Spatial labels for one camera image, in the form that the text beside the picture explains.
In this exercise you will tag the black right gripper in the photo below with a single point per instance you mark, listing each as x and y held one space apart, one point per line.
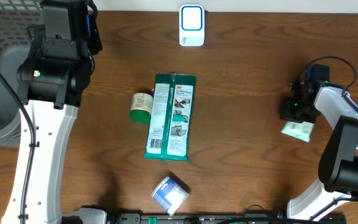
286 114

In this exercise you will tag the mint green snack pack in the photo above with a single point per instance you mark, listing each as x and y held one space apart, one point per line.
301 131

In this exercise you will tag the green 3M wipes pack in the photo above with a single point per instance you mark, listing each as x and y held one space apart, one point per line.
170 120

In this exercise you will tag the blue white round tub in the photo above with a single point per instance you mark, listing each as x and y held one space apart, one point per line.
169 195

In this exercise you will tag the green lid beige jar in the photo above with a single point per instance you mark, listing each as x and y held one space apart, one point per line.
141 108

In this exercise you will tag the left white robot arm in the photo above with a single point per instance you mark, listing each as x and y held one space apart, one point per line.
51 81

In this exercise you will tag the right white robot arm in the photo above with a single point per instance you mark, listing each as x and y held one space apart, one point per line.
337 181

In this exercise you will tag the white barcode scanner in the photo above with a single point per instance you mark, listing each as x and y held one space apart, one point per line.
191 25

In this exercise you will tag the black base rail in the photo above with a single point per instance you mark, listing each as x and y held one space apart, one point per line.
251 218

